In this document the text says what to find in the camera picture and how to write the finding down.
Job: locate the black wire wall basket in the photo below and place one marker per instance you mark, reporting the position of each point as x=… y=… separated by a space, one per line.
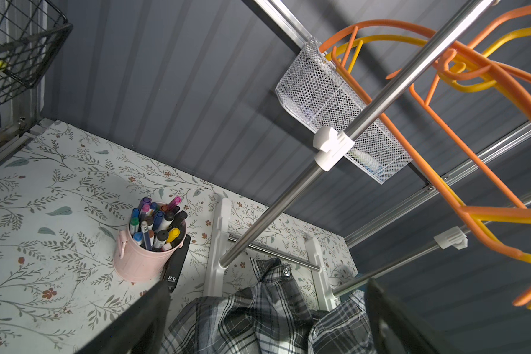
x=31 y=35

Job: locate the pink pen cup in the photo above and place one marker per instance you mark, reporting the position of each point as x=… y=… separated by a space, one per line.
x=135 y=264

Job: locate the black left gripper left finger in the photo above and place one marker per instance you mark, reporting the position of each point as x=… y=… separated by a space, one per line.
x=137 y=330

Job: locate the steel clothes rack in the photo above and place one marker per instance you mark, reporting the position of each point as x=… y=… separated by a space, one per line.
x=333 y=145

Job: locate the white mesh wire basket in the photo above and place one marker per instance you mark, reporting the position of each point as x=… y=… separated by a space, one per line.
x=313 y=93

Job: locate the black stapler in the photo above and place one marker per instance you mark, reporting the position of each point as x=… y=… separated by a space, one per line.
x=175 y=264

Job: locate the yellow plastic hanger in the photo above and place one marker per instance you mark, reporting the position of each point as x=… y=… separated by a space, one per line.
x=465 y=70

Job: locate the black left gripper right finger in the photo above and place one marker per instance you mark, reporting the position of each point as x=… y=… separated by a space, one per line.
x=397 y=329

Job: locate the floral table mat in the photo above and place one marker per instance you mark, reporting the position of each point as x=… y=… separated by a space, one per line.
x=64 y=198

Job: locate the grey plaid long-sleeve shirt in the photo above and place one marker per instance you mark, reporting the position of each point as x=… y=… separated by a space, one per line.
x=269 y=317

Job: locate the brown orange hanger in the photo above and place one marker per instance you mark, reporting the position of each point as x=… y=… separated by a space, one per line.
x=382 y=223

